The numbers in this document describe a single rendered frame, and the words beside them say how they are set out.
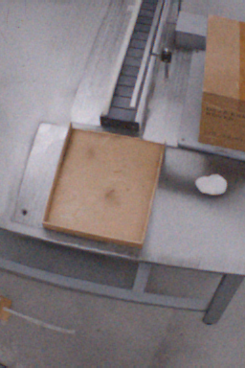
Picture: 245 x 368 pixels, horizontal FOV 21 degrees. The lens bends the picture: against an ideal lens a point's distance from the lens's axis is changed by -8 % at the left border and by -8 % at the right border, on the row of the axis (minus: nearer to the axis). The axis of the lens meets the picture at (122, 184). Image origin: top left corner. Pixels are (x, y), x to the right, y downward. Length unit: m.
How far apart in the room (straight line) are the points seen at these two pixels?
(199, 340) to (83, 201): 0.95
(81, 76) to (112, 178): 0.35
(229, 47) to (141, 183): 0.47
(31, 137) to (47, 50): 0.33
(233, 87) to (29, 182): 0.62
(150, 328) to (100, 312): 0.21
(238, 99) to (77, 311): 1.25
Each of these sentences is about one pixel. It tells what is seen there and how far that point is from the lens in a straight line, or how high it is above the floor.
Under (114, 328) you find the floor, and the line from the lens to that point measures 2.52.
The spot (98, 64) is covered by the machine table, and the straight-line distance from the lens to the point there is 2.00.
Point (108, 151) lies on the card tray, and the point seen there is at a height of 0.83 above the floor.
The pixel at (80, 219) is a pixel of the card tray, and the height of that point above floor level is 0.83.
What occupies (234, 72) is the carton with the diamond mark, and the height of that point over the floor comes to 1.12.
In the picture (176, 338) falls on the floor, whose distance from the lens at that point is 2.51.
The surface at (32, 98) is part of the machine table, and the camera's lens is 1.96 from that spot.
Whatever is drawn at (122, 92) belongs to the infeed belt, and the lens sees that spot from 1.87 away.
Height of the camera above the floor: 2.46
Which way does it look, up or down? 65 degrees down
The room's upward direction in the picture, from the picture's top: 4 degrees counter-clockwise
